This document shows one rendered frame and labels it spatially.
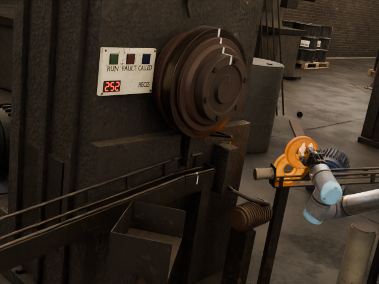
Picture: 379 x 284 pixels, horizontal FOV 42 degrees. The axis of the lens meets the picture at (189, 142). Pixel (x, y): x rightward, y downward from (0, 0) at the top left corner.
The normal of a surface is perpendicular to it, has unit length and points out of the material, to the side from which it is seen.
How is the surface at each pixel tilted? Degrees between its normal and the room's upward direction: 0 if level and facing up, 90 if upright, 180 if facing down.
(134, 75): 90
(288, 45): 90
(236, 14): 90
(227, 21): 90
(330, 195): 101
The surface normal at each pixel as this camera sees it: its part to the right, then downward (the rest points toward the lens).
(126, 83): 0.71, 0.30
